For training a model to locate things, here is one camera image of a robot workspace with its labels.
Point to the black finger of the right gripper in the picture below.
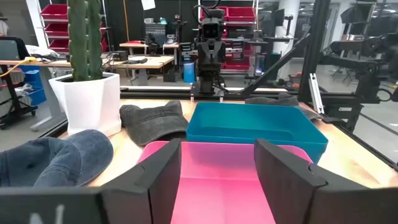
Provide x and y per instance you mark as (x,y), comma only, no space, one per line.
(216,53)
(207,53)

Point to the red storage bin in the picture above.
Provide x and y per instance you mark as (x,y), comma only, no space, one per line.
(57,30)
(59,45)
(225,13)
(241,14)
(236,64)
(54,11)

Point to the small light wood desk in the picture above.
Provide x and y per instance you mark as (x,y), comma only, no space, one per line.
(136,45)

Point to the dark round plush object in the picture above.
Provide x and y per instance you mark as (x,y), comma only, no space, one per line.
(62,158)

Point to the black mechanical arm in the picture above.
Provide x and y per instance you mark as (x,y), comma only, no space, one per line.
(363,65)

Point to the white plant pot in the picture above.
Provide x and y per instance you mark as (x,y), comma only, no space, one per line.
(90,105)

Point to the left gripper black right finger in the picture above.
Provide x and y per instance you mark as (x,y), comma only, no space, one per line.
(289,193)

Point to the teal plastic bin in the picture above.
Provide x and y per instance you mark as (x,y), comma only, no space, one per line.
(248,124)

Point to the pink translucent plastic bin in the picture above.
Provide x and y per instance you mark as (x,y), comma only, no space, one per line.
(217,186)

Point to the black frame upright post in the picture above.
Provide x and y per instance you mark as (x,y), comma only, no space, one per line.
(314,46)

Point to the faded charcoal cap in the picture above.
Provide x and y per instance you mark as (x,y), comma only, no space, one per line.
(149,124)

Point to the green cactus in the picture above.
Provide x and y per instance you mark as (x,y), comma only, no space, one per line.
(82,40)

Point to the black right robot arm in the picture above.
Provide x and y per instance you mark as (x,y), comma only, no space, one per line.
(211,81)

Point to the black table frame rail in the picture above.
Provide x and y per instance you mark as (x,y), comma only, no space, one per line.
(155,92)

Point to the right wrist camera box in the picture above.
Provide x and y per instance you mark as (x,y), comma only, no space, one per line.
(211,28)

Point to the black equipment box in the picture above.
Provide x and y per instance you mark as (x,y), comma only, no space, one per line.
(155,32)

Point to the long light wood desk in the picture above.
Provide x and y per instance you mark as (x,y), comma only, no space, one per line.
(149,61)

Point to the blue plastic crate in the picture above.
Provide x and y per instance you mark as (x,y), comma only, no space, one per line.
(32,77)
(37,97)

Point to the dark grey cap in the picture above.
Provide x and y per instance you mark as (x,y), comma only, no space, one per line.
(267,100)

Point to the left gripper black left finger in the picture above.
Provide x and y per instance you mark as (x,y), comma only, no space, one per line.
(149,193)

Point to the white metal bracket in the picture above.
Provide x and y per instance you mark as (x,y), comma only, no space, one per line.
(315,93)

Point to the white column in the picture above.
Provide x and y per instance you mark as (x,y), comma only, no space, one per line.
(289,31)

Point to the blue trash bin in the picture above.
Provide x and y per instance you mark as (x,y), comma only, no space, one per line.
(189,72)

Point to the white paper sheet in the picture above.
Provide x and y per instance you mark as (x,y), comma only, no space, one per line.
(148,4)

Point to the black diagonal frame brace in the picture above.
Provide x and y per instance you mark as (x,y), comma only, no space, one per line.
(273,67)

